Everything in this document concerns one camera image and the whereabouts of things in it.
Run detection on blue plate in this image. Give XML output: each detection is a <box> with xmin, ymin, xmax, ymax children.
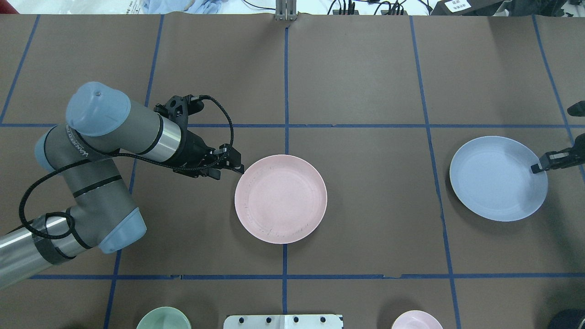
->
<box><xmin>449</xmin><ymin>136</ymin><xmax>549</xmax><ymax>222</ymax></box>

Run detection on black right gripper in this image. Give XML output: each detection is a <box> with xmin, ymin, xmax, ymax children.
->
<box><xmin>531</xmin><ymin>133</ymin><xmax>585</xmax><ymax>174</ymax></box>

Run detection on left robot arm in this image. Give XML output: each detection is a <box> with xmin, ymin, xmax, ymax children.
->
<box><xmin>1</xmin><ymin>82</ymin><xmax>245</xmax><ymax>289</ymax></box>

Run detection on pink bowl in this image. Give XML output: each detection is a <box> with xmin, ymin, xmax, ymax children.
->
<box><xmin>391</xmin><ymin>310</ymin><xmax>443</xmax><ymax>329</ymax></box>

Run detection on black power strip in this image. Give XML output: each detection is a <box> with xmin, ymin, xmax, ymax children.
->
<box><xmin>327</xmin><ymin>0</ymin><xmax>408</xmax><ymax>16</ymax></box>

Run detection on black box with label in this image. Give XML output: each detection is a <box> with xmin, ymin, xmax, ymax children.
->
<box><xmin>430</xmin><ymin>0</ymin><xmax>512</xmax><ymax>16</ymax></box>

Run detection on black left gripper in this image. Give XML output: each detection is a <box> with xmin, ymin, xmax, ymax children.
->
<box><xmin>173</xmin><ymin>129</ymin><xmax>245</xmax><ymax>180</ymax></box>

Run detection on pink plate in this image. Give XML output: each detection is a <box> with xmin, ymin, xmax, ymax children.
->
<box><xmin>234</xmin><ymin>154</ymin><xmax>328</xmax><ymax>245</ymax></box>

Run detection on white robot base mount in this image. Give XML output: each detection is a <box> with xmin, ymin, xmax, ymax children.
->
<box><xmin>223</xmin><ymin>314</ymin><xmax>344</xmax><ymax>329</ymax></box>

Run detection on dark blue cooking pot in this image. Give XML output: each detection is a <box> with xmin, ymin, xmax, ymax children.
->
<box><xmin>547</xmin><ymin>309</ymin><xmax>585</xmax><ymax>329</ymax></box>

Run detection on green bowl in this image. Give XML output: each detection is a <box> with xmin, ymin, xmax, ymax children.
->
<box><xmin>136</xmin><ymin>307</ymin><xmax>192</xmax><ymax>329</ymax></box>

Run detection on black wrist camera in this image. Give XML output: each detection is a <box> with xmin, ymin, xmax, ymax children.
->
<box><xmin>153</xmin><ymin>95</ymin><xmax>204</xmax><ymax>129</ymax></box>

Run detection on aluminium frame post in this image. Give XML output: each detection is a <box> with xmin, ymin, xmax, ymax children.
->
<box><xmin>275</xmin><ymin>0</ymin><xmax>298</xmax><ymax>21</ymax></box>

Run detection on light blue cloth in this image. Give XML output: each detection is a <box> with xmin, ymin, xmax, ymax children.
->
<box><xmin>142</xmin><ymin>0</ymin><xmax>223</xmax><ymax>14</ymax></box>

